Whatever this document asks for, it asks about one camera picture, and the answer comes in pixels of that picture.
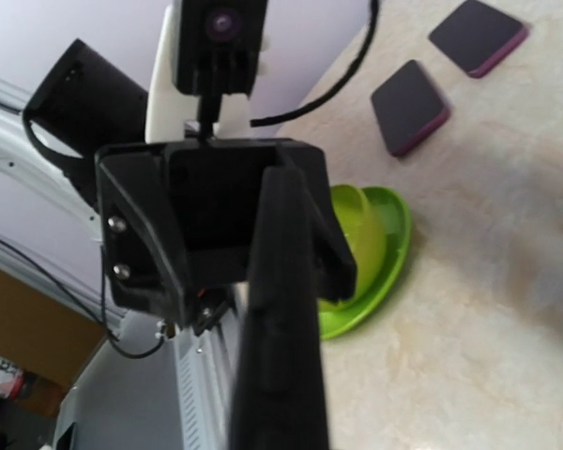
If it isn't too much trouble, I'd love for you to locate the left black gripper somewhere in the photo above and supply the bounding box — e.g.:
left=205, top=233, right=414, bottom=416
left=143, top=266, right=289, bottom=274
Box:
left=95, top=139, right=358, bottom=326

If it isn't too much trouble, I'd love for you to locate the black phone case horizontal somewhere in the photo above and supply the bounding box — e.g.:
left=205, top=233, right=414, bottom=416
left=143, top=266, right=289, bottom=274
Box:
left=227, top=168, right=329, bottom=449

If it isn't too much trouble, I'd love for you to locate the dark phone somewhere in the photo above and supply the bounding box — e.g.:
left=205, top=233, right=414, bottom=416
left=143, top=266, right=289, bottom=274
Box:
left=428, top=0, right=528, bottom=79
left=371, top=60, right=450, bottom=158

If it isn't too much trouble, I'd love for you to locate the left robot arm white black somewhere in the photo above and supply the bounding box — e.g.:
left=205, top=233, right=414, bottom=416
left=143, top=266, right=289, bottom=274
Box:
left=6, top=39, right=358, bottom=327

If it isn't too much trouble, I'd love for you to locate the green bowl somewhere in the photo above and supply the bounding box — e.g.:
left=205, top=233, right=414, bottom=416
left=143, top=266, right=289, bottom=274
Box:
left=318, top=185, right=387, bottom=312

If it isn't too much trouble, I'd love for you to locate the front aluminium rail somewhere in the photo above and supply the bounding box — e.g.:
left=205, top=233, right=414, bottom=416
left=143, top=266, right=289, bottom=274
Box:
left=173, top=283, right=248, bottom=449

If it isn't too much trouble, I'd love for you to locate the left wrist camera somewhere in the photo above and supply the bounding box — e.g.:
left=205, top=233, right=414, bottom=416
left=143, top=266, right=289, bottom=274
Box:
left=145, top=1, right=267, bottom=143

